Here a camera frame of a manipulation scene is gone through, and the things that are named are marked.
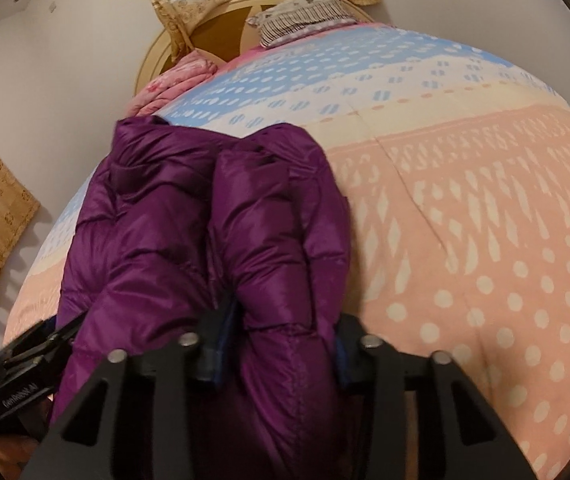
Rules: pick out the bed with patterned cover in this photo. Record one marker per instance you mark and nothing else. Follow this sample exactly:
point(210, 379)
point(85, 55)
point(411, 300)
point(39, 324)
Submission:
point(465, 210)

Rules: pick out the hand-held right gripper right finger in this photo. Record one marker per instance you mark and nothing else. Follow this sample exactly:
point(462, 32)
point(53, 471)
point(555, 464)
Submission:
point(342, 360)

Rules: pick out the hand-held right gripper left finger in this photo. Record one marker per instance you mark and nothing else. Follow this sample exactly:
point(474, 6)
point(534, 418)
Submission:
point(225, 345)

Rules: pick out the purple puffer jacket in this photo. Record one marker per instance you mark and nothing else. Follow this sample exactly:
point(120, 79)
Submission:
point(165, 240)

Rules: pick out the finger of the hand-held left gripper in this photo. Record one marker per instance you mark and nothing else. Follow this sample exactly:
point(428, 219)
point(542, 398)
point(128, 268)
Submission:
point(40, 340)

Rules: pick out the grey patterned pillow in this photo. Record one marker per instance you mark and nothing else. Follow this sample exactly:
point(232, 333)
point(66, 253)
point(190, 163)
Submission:
point(300, 15)

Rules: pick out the pink floral quilt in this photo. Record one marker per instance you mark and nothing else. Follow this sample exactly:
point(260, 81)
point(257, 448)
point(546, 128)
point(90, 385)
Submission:
point(170, 85)

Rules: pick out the round wooden headboard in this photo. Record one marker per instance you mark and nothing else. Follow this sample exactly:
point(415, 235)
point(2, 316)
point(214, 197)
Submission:
point(215, 30)

